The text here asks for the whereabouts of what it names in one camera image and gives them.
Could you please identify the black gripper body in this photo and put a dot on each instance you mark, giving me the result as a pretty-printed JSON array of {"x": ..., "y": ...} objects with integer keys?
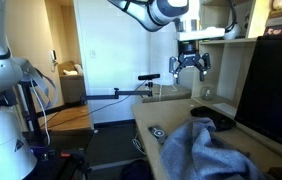
[{"x": 189, "y": 56}]

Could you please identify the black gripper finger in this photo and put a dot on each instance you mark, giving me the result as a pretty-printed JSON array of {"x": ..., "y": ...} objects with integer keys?
[
  {"x": 174, "y": 65},
  {"x": 205, "y": 63}
]

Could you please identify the grey knit sweater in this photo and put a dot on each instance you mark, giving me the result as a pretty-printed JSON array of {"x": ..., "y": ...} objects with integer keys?
[{"x": 201, "y": 153}]

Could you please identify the black computer monitor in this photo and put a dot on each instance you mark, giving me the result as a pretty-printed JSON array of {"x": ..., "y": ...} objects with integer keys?
[{"x": 274, "y": 93}]

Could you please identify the wooden shelf unit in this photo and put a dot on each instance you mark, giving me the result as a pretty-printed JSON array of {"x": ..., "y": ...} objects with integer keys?
[{"x": 229, "y": 66}]

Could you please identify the frosted glass jar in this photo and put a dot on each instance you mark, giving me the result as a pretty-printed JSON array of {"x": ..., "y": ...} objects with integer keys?
[{"x": 207, "y": 93}]

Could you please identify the white vase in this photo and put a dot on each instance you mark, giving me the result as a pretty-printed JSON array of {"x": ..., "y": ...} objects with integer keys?
[{"x": 234, "y": 32}]

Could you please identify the white keyboard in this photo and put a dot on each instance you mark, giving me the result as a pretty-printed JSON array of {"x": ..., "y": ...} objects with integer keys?
[{"x": 226, "y": 109}]

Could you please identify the black zip pouch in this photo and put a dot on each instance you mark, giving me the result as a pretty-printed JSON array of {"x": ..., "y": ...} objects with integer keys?
[{"x": 221, "y": 120}]

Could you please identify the brown armchair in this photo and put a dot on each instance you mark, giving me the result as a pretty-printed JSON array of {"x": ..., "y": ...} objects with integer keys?
[{"x": 72, "y": 85}]

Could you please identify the dark blue backpack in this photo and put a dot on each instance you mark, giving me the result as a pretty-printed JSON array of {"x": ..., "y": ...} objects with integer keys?
[{"x": 136, "y": 170}]

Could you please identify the wooden side table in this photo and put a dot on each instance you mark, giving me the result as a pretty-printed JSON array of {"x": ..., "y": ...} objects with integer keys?
[{"x": 71, "y": 118}]

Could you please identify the black clamp with red tip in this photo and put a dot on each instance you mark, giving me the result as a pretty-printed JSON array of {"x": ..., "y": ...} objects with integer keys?
[{"x": 76, "y": 163}]

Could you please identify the black stand pole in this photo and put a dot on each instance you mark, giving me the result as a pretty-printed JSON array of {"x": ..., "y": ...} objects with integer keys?
[{"x": 31, "y": 106}]

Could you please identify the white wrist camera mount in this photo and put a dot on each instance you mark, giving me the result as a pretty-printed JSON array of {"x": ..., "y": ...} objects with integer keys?
[{"x": 201, "y": 34}]

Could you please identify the black bar camera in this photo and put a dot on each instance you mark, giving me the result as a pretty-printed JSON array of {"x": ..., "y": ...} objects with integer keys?
[{"x": 148, "y": 77}]

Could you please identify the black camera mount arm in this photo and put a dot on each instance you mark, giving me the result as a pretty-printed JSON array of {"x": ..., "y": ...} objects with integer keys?
[{"x": 114, "y": 96}]

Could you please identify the white light switch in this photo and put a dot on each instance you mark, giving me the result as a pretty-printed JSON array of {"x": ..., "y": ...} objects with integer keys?
[{"x": 93, "y": 53}]

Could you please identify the white wall intercom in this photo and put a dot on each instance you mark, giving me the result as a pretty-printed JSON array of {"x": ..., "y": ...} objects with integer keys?
[{"x": 53, "y": 58}]

